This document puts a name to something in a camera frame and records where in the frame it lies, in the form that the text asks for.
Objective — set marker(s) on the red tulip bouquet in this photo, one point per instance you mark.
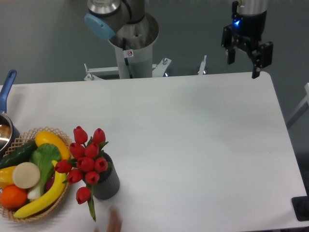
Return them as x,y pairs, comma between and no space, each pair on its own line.
87,164

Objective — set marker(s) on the orange fruit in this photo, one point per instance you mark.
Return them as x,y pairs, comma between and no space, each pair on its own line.
13,197

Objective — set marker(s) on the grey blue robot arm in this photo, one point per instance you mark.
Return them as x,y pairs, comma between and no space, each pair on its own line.
106,17

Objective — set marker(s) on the purple red onion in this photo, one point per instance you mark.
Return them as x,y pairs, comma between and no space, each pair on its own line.
49,183

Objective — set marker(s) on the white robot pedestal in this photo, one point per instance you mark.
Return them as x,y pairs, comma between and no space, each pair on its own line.
133,45

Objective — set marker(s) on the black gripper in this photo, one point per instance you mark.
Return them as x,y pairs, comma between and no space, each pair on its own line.
248,29

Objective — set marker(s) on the green cucumber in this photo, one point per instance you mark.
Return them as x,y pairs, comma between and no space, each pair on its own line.
18,156

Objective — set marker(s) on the blurred human hand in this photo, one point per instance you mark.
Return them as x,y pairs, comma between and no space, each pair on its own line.
115,221

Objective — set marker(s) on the white frame at right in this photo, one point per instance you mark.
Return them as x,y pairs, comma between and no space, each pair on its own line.
300,109

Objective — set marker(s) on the yellow bell pepper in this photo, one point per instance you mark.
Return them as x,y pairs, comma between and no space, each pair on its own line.
6,177

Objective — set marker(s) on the blue handled saucepan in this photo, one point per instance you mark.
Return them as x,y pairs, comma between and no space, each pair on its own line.
8,131

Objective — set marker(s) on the yellow banana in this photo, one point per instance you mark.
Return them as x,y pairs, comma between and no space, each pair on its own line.
46,200

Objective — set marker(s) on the round beige disc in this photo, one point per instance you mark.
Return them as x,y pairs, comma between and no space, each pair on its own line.
26,175

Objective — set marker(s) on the grey ribbed vase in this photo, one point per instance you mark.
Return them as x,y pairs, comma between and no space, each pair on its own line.
108,184

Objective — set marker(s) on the black device at edge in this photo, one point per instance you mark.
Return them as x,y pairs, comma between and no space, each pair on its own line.
301,207

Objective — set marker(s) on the green bok choy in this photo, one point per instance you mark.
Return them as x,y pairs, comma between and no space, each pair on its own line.
42,157

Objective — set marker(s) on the woven wicker basket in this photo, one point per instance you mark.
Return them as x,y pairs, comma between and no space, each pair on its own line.
21,140

